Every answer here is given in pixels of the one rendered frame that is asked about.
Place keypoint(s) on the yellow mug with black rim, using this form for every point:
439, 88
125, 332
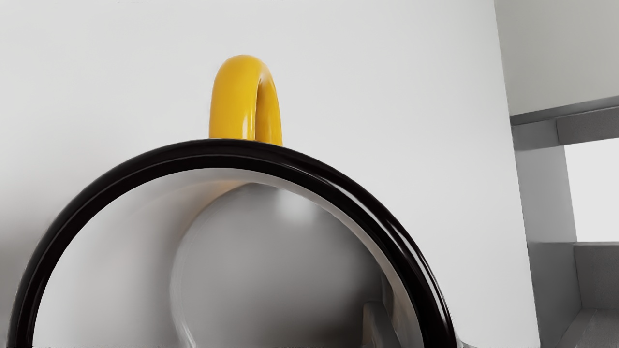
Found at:
244, 104

